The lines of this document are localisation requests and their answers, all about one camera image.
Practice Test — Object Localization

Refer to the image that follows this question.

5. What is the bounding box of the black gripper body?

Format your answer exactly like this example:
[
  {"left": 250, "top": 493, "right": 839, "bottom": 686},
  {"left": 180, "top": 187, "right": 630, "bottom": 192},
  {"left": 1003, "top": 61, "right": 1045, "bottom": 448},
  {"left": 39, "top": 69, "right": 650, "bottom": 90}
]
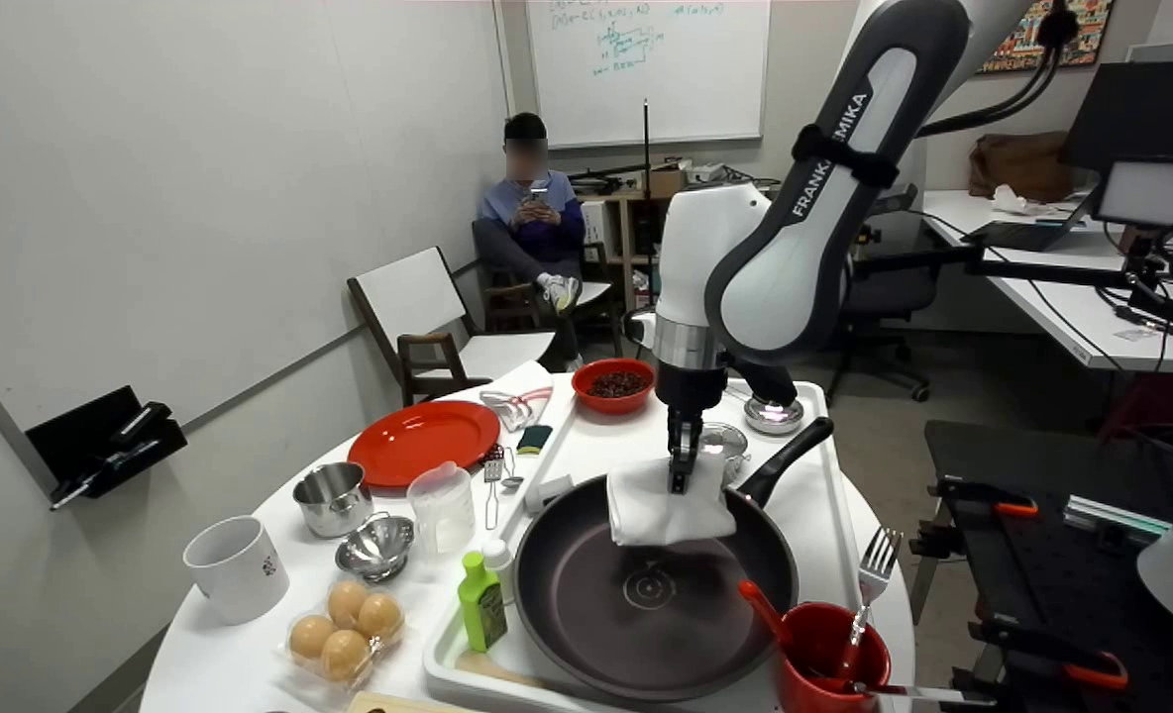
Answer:
[{"left": 654, "top": 366, "right": 729, "bottom": 459}]

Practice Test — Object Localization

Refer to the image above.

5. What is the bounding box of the dark frying pan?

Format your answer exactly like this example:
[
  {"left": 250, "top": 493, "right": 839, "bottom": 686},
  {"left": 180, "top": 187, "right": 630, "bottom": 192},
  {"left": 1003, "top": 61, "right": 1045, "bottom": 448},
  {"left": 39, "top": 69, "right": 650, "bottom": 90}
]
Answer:
[{"left": 513, "top": 413, "right": 839, "bottom": 707}]

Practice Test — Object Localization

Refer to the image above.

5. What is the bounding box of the red striped white towel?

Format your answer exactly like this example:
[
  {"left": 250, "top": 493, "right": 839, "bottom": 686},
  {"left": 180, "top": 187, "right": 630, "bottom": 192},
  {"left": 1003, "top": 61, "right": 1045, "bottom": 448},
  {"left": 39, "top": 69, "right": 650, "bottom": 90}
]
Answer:
[{"left": 478, "top": 381, "right": 562, "bottom": 426}]

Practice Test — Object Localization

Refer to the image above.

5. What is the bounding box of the red bowl of beans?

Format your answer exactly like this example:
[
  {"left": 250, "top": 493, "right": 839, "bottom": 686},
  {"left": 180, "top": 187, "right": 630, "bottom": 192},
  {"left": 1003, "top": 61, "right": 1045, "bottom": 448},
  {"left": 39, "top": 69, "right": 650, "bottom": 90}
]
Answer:
[{"left": 567, "top": 353, "right": 662, "bottom": 419}]

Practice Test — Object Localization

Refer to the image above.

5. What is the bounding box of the white tray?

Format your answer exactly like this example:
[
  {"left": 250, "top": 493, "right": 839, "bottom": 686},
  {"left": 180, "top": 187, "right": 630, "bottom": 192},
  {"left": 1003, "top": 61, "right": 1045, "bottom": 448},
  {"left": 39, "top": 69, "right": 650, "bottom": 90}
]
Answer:
[{"left": 422, "top": 370, "right": 868, "bottom": 713}]

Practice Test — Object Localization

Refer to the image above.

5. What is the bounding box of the red spatula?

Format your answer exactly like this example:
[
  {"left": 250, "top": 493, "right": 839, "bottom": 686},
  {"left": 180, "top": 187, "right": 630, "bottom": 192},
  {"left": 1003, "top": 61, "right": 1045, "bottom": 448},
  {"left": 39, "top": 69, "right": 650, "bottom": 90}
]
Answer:
[{"left": 739, "top": 574, "right": 821, "bottom": 670}]

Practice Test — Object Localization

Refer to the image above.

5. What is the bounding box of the dark green sponge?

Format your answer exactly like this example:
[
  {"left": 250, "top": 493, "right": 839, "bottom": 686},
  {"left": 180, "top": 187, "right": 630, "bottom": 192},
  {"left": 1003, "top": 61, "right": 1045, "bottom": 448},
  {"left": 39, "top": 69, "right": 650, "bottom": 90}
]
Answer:
[{"left": 515, "top": 419, "right": 558, "bottom": 459}]

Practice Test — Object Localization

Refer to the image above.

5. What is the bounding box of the thin black stand pole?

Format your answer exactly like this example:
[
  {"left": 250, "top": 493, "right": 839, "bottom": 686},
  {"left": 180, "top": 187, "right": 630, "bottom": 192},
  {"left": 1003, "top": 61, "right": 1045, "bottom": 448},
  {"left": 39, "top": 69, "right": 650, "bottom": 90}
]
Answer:
[{"left": 637, "top": 94, "right": 659, "bottom": 319}]

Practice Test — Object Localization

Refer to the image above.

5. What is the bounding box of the silver fork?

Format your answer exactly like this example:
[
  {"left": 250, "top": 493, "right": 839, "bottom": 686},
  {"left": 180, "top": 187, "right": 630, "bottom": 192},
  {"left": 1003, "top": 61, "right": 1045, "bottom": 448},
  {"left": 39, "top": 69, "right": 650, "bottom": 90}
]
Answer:
[{"left": 832, "top": 528, "right": 913, "bottom": 689}]

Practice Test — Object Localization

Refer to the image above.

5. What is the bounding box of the gray office chair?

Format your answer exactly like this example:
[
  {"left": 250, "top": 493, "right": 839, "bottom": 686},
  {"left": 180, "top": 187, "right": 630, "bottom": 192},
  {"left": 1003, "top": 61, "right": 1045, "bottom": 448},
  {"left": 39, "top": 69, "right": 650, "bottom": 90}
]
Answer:
[{"left": 830, "top": 182, "right": 941, "bottom": 406}]

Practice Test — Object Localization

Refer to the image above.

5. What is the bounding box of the red utensil mug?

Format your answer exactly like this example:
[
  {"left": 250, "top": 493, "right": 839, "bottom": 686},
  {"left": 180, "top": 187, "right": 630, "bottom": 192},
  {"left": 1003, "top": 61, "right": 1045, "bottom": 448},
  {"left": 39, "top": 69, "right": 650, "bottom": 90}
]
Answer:
[{"left": 777, "top": 598, "right": 895, "bottom": 713}]

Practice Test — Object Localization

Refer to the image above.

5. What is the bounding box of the green bottle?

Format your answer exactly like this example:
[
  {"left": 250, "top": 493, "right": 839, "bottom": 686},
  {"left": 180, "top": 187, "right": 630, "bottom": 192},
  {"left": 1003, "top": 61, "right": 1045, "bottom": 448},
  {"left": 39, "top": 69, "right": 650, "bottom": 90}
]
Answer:
[{"left": 456, "top": 533, "right": 523, "bottom": 657}]

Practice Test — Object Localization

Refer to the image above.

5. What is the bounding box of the seated person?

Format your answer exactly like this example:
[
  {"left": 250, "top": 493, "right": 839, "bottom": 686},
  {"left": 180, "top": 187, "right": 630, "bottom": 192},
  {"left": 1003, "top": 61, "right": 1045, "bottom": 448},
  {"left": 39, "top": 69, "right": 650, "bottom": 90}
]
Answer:
[{"left": 469, "top": 109, "right": 589, "bottom": 312}]

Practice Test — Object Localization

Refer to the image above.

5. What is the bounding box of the clear plastic cup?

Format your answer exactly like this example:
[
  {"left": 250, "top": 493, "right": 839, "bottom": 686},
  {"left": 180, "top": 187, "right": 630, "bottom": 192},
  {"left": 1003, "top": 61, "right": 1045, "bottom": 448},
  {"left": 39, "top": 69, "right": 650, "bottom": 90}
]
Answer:
[{"left": 403, "top": 459, "right": 478, "bottom": 563}]

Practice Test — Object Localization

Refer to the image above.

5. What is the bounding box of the red plate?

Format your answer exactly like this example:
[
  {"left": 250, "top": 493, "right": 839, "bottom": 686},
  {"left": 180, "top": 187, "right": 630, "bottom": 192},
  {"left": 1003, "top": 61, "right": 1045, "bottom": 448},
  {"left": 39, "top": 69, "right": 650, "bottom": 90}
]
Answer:
[{"left": 344, "top": 399, "right": 505, "bottom": 493}]

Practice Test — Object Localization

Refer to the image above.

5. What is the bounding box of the dark wooden chair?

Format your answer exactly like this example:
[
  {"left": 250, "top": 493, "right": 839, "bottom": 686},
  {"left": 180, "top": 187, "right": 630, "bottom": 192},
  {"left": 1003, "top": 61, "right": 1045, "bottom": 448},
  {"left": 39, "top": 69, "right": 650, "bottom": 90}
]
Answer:
[{"left": 344, "top": 246, "right": 562, "bottom": 406}]

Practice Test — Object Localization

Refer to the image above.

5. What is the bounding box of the steel strainer bowl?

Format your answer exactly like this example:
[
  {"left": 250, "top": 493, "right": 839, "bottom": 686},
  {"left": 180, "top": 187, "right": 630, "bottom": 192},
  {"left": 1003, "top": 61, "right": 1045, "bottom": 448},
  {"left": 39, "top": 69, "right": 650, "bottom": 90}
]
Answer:
[{"left": 333, "top": 509, "right": 422, "bottom": 588}]

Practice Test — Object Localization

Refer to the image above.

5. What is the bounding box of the brown egg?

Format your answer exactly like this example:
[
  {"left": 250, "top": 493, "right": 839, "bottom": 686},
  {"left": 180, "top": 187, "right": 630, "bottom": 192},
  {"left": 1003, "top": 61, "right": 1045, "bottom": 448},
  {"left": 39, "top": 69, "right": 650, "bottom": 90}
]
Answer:
[
  {"left": 287, "top": 609, "right": 341, "bottom": 664},
  {"left": 324, "top": 574, "right": 378, "bottom": 628},
  {"left": 358, "top": 588, "right": 410, "bottom": 646},
  {"left": 323, "top": 627, "right": 371, "bottom": 686}
]

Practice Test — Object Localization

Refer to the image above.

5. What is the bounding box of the steel measuring cup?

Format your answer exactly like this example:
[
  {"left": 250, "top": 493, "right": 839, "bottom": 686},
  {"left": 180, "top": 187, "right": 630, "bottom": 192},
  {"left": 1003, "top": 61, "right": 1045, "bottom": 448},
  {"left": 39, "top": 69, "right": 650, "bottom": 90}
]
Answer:
[{"left": 288, "top": 459, "right": 378, "bottom": 543}]

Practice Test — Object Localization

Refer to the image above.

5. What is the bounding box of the black cart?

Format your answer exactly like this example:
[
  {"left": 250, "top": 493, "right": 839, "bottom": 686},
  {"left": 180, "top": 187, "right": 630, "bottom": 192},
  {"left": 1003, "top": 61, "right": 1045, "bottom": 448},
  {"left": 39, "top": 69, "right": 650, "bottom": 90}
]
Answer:
[{"left": 921, "top": 414, "right": 1173, "bottom": 713}]

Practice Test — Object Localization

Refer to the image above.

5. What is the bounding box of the brown cardboard box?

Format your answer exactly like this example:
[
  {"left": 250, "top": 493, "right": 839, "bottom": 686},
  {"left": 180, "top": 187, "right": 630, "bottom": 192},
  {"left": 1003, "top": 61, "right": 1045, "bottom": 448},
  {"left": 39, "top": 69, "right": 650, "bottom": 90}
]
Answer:
[{"left": 969, "top": 129, "right": 1078, "bottom": 205}]

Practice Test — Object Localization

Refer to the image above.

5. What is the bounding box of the white office desk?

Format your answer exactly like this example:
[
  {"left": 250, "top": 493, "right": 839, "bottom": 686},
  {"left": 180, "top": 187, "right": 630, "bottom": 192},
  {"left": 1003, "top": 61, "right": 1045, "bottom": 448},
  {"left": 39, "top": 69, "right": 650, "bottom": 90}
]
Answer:
[{"left": 921, "top": 182, "right": 1173, "bottom": 381}]

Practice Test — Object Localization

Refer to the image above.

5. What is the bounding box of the clear egg bag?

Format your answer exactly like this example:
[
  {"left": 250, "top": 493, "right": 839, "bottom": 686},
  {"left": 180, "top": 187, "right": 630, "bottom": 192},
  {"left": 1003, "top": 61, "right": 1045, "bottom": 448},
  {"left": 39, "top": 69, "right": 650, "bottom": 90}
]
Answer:
[{"left": 272, "top": 574, "right": 411, "bottom": 703}]

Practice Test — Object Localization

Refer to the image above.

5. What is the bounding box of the white mug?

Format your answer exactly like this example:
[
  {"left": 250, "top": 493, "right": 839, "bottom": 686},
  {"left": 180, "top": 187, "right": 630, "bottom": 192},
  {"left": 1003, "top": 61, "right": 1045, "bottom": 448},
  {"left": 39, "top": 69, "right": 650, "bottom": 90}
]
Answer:
[{"left": 180, "top": 509, "right": 292, "bottom": 627}]

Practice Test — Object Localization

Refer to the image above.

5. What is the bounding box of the bright laptop screen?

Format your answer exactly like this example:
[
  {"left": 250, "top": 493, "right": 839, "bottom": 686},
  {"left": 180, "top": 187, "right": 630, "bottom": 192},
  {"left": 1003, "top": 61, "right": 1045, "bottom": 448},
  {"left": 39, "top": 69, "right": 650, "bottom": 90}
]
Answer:
[{"left": 1094, "top": 158, "right": 1173, "bottom": 232}]

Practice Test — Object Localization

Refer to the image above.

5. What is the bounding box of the black monitor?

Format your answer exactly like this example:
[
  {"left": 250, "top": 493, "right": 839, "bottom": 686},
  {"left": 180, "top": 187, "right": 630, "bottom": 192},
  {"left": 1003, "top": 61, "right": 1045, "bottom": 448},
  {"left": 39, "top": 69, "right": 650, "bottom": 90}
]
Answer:
[{"left": 1060, "top": 54, "right": 1173, "bottom": 172}]

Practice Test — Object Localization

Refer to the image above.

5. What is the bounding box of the colourful framed poster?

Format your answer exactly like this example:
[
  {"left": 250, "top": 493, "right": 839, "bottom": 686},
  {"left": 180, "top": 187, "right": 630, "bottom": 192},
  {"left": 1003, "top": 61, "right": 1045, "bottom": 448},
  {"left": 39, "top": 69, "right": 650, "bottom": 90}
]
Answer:
[{"left": 980, "top": 0, "right": 1123, "bottom": 77}]

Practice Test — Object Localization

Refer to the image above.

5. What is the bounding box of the orange handled clamp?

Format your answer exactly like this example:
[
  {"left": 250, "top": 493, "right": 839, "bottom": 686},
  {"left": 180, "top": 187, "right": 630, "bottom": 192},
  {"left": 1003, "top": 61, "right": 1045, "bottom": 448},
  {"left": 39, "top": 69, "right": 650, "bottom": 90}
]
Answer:
[
  {"left": 926, "top": 471, "right": 1045, "bottom": 528},
  {"left": 974, "top": 609, "right": 1135, "bottom": 698}
]

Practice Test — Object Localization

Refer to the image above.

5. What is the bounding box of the wall whiteboard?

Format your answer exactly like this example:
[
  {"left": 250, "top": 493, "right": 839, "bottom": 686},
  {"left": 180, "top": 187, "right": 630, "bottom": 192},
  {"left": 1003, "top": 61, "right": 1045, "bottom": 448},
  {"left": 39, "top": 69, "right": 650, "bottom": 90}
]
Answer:
[{"left": 518, "top": 0, "right": 777, "bottom": 149}]

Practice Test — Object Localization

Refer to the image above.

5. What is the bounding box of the black wall holder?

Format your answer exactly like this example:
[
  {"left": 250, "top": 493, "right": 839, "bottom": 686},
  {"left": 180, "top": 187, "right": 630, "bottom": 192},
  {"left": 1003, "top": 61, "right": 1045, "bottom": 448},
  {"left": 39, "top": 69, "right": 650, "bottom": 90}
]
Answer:
[{"left": 24, "top": 384, "right": 189, "bottom": 516}]

